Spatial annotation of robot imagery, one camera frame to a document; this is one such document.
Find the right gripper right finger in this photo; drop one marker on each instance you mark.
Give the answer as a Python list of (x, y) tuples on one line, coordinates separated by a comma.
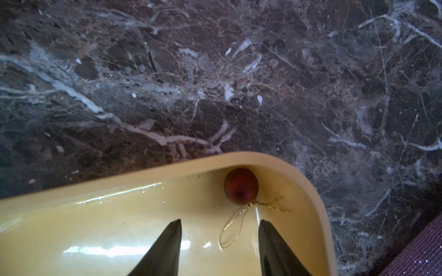
[(276, 257)]

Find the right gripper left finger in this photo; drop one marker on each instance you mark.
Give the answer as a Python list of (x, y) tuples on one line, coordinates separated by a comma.
[(162, 259)]

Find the red ball ornament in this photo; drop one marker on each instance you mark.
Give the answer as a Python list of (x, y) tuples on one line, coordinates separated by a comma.
[(241, 187)]

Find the yellow plastic tray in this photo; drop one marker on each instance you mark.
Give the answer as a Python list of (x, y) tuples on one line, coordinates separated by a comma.
[(105, 227)]

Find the purple glitter tag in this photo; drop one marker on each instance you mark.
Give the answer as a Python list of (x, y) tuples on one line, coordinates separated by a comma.
[(422, 256)]

